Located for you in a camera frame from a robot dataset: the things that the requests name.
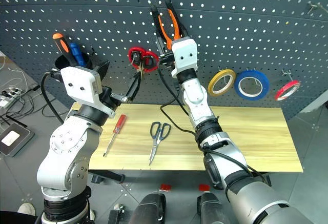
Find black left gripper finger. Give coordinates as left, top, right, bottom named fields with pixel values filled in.
left=127, top=71, right=142, bottom=104
left=96, top=60, right=111, bottom=88

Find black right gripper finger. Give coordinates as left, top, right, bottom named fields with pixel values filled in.
left=150, top=3, right=168, bottom=52
left=165, top=0, right=190, bottom=40

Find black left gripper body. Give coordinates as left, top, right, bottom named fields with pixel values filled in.
left=100, top=85, right=129, bottom=112

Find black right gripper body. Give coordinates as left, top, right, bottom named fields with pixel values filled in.
left=156, top=35, right=177, bottom=70

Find orange handled pliers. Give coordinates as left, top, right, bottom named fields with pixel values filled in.
left=157, top=8, right=182, bottom=51

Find yellow tape roll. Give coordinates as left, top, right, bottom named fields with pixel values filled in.
left=207, top=68, right=237, bottom=97

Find dark grey pegboard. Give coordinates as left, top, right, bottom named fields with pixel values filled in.
left=0, top=0, right=328, bottom=121

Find blue tape roll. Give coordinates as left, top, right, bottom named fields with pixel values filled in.
left=233, top=70, right=271, bottom=101

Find red tape roll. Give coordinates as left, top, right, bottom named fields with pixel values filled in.
left=274, top=79, right=301, bottom=102

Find black round tool cup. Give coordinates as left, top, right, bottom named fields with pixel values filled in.
left=54, top=54, right=94, bottom=72

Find orange and black screwdriver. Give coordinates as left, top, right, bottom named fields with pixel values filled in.
left=52, top=32, right=77, bottom=67

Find black table foot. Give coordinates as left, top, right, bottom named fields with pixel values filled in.
left=90, top=169, right=126, bottom=185

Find white power strip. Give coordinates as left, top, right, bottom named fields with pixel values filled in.
left=0, top=86, right=20, bottom=107

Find black box with white label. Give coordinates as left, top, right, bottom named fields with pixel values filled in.
left=0, top=122, right=35, bottom=158

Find dark rounded shape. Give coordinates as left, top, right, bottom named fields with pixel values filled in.
left=196, top=191, right=232, bottom=224
left=127, top=192, right=167, bottom=224

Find white shoe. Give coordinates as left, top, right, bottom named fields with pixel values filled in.
left=17, top=202, right=36, bottom=216

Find red handled scissors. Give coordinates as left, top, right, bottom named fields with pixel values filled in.
left=128, top=46, right=160, bottom=82

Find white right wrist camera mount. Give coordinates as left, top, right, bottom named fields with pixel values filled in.
left=171, top=37, right=199, bottom=79

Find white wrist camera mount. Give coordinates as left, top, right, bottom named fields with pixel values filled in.
left=171, top=37, right=199, bottom=79
left=60, top=65, right=116, bottom=119

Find red handled screwdriver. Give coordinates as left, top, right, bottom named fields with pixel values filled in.
left=102, top=114, right=128, bottom=157

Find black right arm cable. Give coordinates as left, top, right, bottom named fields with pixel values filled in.
left=156, top=66, right=269, bottom=184

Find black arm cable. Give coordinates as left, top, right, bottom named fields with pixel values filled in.
left=156, top=66, right=269, bottom=184
left=40, top=70, right=65, bottom=124

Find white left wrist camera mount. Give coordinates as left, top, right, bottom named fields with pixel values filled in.
left=60, top=65, right=116, bottom=119

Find blue handled screwdriver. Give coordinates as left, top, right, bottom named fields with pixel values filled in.
left=69, top=42, right=88, bottom=68

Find black handled scissors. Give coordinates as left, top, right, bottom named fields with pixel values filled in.
left=148, top=121, right=172, bottom=167

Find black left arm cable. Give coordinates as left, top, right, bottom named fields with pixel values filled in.
left=40, top=70, right=65, bottom=124

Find black floor cables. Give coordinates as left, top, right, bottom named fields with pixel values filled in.
left=4, top=84, right=64, bottom=124

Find white floor cable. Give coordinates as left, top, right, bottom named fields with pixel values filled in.
left=7, top=66, right=29, bottom=88

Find black bracket with white wheel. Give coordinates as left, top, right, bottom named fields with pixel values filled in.
left=107, top=202, right=127, bottom=224

